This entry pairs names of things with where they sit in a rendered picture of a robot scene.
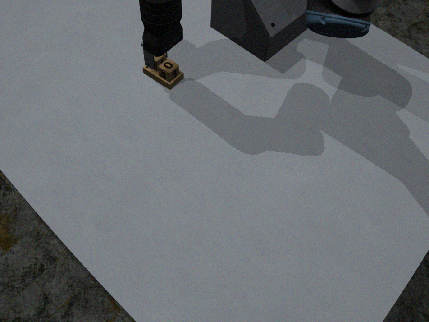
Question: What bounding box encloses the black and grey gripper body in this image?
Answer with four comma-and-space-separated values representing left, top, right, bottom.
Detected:
139, 0, 183, 57

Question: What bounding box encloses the tan wooden cube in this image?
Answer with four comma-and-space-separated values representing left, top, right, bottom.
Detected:
158, 59, 179, 82
153, 53, 166, 72

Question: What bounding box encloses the tan shallow rectangular tray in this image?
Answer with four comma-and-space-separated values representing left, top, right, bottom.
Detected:
143, 65, 184, 90

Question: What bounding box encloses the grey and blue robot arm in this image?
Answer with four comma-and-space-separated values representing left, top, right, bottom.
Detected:
305, 0, 383, 38

